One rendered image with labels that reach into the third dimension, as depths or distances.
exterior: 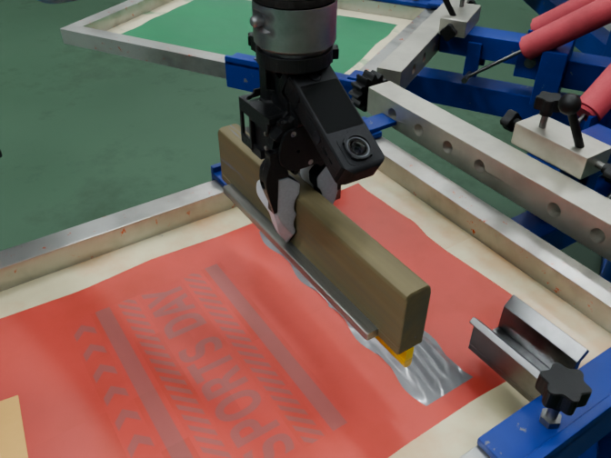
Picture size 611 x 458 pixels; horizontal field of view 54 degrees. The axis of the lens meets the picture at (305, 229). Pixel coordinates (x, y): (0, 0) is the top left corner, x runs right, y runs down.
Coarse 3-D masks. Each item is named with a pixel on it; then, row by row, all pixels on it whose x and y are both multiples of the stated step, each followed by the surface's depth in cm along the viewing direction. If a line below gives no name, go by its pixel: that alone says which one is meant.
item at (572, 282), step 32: (384, 160) 98; (416, 160) 96; (192, 192) 89; (416, 192) 94; (448, 192) 89; (96, 224) 83; (128, 224) 83; (160, 224) 86; (480, 224) 84; (512, 224) 83; (0, 256) 77; (32, 256) 77; (64, 256) 80; (96, 256) 83; (512, 256) 81; (544, 256) 77; (0, 288) 77; (576, 288) 74; (608, 288) 73; (608, 320) 71; (480, 448) 56
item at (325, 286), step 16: (224, 192) 75; (240, 192) 74; (240, 208) 73; (256, 208) 71; (256, 224) 70; (272, 224) 69; (272, 240) 67; (288, 256) 65; (304, 256) 64; (304, 272) 63; (320, 272) 62; (320, 288) 61; (336, 288) 61; (336, 304) 59; (352, 304) 59; (352, 320) 57; (368, 320) 57; (368, 336) 56
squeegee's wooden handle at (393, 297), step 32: (224, 128) 74; (224, 160) 75; (256, 160) 68; (320, 224) 59; (352, 224) 58; (320, 256) 61; (352, 256) 56; (384, 256) 54; (352, 288) 58; (384, 288) 53; (416, 288) 51; (384, 320) 55; (416, 320) 53
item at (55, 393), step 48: (240, 240) 86; (384, 240) 86; (432, 240) 86; (96, 288) 78; (144, 288) 78; (288, 288) 78; (0, 336) 71; (48, 336) 71; (0, 384) 66; (48, 384) 66; (48, 432) 61
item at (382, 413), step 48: (432, 288) 78; (480, 288) 78; (288, 336) 71; (336, 336) 71; (432, 336) 71; (336, 384) 66; (384, 384) 66; (480, 384) 66; (96, 432) 61; (336, 432) 61; (384, 432) 61
